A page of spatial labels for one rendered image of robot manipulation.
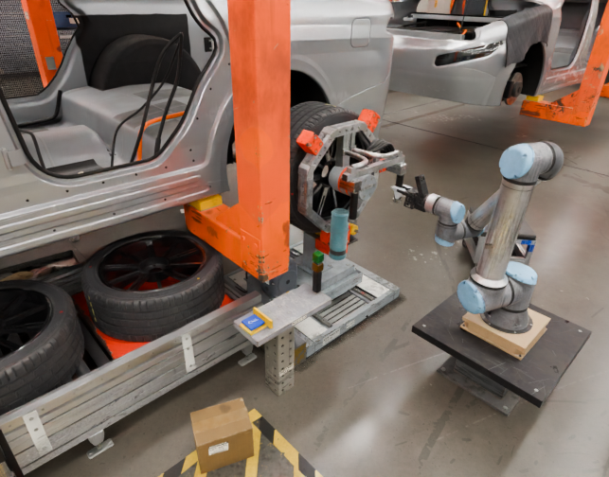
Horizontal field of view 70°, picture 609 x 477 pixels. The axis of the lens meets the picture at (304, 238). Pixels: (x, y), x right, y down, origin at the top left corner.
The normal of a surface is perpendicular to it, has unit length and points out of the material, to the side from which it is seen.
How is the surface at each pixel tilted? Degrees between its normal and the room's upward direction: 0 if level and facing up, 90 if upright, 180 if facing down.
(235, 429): 0
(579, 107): 90
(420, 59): 86
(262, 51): 90
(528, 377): 0
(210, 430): 0
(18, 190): 92
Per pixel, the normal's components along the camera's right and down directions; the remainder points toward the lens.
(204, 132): 0.68, 0.37
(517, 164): -0.92, 0.06
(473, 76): -0.13, 0.50
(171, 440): 0.02, -0.87
